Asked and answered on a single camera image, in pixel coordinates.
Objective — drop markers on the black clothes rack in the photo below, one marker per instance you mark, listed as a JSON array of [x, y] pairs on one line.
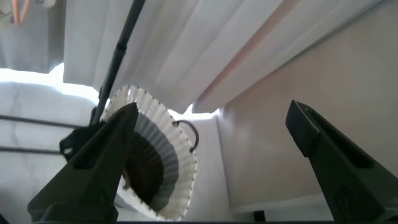
[[124, 37]]

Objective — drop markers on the white curtain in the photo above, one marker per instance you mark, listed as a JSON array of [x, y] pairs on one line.
[[186, 46]]

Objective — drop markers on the white laundry basket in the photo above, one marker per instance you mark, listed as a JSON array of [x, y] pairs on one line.
[[180, 149]]

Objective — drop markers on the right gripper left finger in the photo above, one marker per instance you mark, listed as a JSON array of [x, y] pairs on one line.
[[87, 180]]

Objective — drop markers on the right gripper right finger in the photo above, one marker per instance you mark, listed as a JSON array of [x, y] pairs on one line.
[[348, 180]]

